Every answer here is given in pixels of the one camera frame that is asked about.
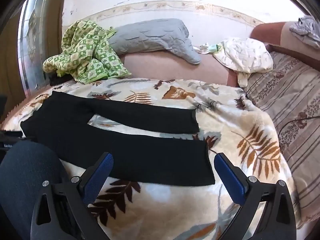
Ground black cable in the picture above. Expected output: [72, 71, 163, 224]
[277, 111, 320, 155]

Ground striped floral bed sheet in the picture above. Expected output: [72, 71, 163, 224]
[244, 51, 320, 230]

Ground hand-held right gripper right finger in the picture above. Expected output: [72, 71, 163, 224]
[214, 152, 298, 240]

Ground white floral cloth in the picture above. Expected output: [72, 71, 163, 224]
[214, 37, 274, 88]

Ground black pants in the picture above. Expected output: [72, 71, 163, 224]
[20, 91, 216, 187]

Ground pink bed sheet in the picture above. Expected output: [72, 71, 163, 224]
[119, 46, 244, 87]

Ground person's leg in dark jeans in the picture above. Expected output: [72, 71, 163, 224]
[0, 141, 83, 240]

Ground small white green cloth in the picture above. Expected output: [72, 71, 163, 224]
[195, 42, 223, 55]

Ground leaf print fleece blanket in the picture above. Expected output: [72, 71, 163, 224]
[0, 79, 303, 240]

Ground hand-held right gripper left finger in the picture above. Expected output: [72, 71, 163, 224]
[30, 152, 114, 240]

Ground dark cloth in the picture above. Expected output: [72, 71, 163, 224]
[49, 73, 75, 87]

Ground grey white cloth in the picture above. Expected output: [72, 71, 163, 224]
[289, 15, 320, 48]

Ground green checkered quilt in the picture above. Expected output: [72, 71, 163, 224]
[42, 20, 132, 85]

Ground metal framed door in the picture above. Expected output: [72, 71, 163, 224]
[0, 0, 68, 98]

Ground brown bed headboard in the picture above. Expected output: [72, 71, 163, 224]
[250, 21, 320, 65]

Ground grey quilted blanket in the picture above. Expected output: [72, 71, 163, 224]
[107, 18, 202, 65]

